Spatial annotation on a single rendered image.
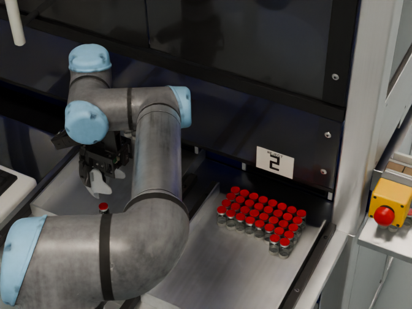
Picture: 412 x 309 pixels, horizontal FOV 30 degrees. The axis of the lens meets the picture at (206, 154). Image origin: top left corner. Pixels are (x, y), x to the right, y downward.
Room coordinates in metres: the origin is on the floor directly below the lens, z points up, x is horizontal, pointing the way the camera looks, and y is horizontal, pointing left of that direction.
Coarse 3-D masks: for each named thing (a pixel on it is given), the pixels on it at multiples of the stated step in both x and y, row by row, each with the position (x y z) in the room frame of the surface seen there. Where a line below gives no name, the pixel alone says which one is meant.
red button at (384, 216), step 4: (380, 208) 1.05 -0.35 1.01; (384, 208) 1.04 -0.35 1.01; (388, 208) 1.04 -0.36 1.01; (376, 212) 1.04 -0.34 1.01; (380, 212) 1.04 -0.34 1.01; (384, 212) 1.03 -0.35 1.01; (388, 212) 1.04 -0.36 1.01; (392, 212) 1.04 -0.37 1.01; (376, 216) 1.04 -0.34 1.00; (380, 216) 1.03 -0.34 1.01; (384, 216) 1.03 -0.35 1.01; (388, 216) 1.03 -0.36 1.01; (392, 216) 1.03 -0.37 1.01; (376, 220) 1.03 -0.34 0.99; (380, 220) 1.03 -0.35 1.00; (384, 220) 1.03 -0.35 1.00; (388, 220) 1.02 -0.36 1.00; (392, 220) 1.03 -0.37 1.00; (380, 224) 1.03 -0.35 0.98; (384, 224) 1.03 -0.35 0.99; (388, 224) 1.02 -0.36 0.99
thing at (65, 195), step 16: (192, 160) 1.34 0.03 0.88; (64, 176) 1.28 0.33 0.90; (128, 176) 1.29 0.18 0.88; (48, 192) 1.23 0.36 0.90; (64, 192) 1.24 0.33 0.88; (80, 192) 1.24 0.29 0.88; (112, 192) 1.24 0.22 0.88; (128, 192) 1.24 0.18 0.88; (32, 208) 1.17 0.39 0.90; (48, 208) 1.19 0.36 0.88; (64, 208) 1.19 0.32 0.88; (80, 208) 1.19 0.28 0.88; (96, 208) 1.19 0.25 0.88; (112, 208) 1.19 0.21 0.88
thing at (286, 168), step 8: (264, 152) 1.19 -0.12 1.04; (272, 152) 1.18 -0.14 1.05; (256, 160) 1.20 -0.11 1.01; (264, 160) 1.19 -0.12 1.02; (272, 160) 1.18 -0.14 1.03; (280, 160) 1.17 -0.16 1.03; (288, 160) 1.16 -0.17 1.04; (264, 168) 1.19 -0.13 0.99; (280, 168) 1.17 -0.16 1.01; (288, 168) 1.16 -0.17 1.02; (288, 176) 1.16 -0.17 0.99
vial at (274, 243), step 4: (272, 236) 1.05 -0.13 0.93; (276, 236) 1.05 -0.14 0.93; (272, 240) 1.04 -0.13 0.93; (276, 240) 1.04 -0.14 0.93; (272, 244) 1.04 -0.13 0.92; (276, 244) 1.04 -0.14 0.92; (272, 248) 1.04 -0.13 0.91; (276, 248) 1.04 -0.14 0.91; (272, 252) 1.04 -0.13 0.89; (276, 252) 1.04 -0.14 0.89
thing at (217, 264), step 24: (216, 192) 1.22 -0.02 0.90; (216, 216) 1.16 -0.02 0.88; (192, 240) 1.09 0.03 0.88; (216, 240) 1.09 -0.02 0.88; (240, 240) 1.08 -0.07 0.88; (312, 240) 1.08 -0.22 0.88; (192, 264) 1.02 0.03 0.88; (216, 264) 1.02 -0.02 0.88; (240, 264) 1.02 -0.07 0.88; (264, 264) 1.02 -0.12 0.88; (288, 264) 1.02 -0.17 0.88; (168, 288) 0.96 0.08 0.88; (192, 288) 0.96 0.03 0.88; (216, 288) 0.96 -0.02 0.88; (240, 288) 0.96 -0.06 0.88; (264, 288) 0.96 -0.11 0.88; (288, 288) 0.93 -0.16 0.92
